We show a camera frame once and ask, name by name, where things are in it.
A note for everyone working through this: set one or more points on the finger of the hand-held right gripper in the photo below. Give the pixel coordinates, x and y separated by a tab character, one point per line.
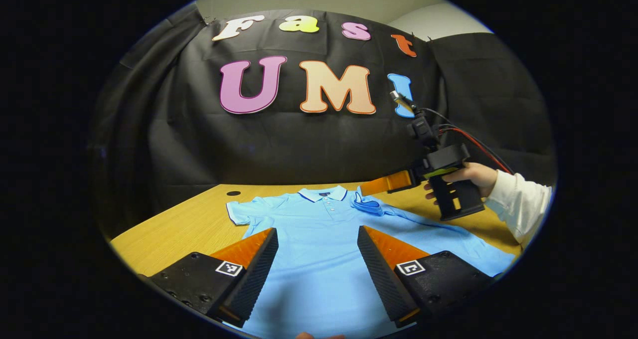
389	182

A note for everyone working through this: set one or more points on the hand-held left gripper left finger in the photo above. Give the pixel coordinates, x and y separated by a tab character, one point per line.
256	279

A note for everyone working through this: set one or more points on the light blue T-shirt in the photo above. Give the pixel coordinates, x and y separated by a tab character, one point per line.
319	239

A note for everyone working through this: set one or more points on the black backdrop cloth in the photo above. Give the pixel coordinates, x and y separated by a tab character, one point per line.
299	149

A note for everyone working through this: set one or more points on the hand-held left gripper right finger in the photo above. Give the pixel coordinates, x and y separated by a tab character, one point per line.
381	279

